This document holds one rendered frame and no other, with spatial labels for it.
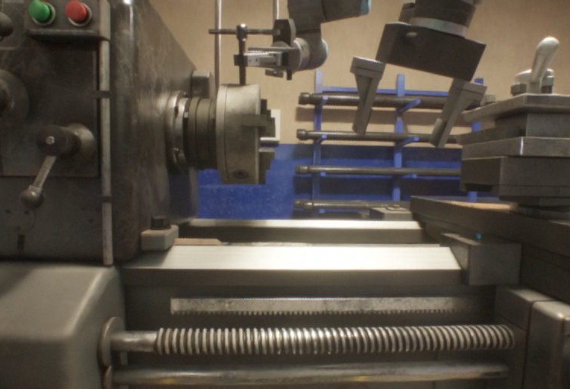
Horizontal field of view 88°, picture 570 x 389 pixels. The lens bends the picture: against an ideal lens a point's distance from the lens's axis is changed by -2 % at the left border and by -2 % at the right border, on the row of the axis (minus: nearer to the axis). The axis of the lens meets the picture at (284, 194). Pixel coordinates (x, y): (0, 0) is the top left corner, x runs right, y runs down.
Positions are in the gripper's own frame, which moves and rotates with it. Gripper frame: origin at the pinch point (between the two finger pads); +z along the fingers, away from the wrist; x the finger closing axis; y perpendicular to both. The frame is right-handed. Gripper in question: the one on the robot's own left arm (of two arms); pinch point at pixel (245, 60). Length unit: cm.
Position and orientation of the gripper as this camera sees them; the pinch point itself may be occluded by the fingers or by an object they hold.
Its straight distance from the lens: 78.3
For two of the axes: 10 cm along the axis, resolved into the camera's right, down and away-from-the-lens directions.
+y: -0.1, 8.8, 4.7
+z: -5.7, 3.8, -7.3
